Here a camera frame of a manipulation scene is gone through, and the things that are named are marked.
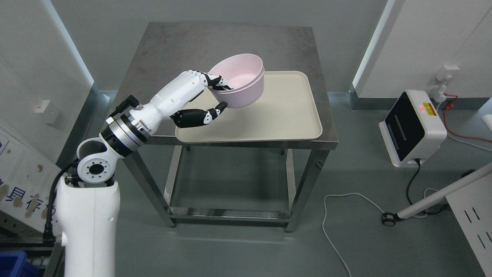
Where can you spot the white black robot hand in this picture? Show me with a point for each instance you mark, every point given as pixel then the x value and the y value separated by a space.
pixel 169 103

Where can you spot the pink bowl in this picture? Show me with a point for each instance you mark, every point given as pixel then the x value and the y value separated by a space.
pixel 248 88
pixel 239 70

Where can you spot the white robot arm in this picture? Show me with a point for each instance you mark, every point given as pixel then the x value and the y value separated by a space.
pixel 86 199

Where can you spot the stainless steel table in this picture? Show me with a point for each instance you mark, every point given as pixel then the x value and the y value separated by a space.
pixel 167 49

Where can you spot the beige plastic tray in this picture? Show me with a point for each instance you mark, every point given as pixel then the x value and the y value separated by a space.
pixel 286 111

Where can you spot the white sign board blue text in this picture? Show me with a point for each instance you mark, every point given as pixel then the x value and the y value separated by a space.
pixel 26 179

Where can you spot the lower left blue bin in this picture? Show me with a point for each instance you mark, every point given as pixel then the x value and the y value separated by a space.
pixel 12 264

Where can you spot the white black box device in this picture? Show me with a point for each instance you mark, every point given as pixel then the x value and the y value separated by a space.
pixel 412 130

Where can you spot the white wheeled stand leg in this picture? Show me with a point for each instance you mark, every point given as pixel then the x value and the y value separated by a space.
pixel 390 219

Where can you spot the white perforated panel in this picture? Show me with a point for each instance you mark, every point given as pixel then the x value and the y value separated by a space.
pixel 472 208

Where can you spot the white wall switch box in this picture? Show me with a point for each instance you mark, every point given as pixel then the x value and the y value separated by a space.
pixel 48 112

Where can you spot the white wall socket plug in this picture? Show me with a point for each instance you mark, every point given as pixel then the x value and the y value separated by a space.
pixel 443 76

